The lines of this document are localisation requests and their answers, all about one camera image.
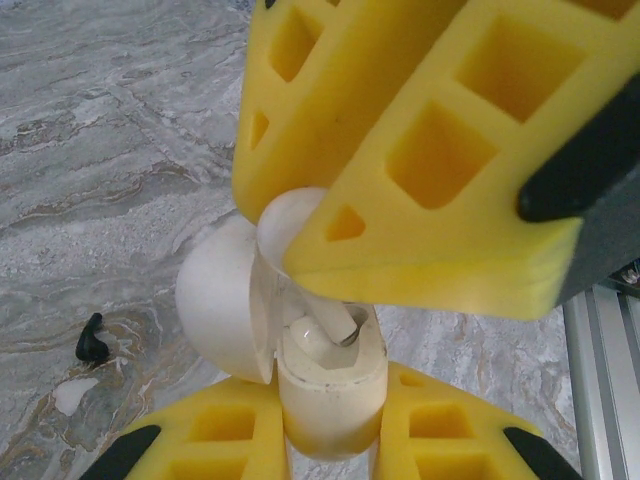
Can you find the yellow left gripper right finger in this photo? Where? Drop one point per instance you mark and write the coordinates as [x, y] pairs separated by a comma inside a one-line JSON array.
[[450, 425]]

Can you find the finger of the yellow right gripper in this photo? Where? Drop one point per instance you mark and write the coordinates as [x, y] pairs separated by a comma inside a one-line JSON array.
[[450, 240], [340, 100]]

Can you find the white earbud charging case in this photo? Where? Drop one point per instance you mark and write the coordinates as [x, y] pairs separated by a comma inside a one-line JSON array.
[[325, 400]]

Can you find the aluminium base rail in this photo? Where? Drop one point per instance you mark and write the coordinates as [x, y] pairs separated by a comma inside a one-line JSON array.
[[600, 375]]

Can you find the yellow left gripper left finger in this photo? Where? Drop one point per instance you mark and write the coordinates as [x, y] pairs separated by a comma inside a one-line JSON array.
[[215, 425]]

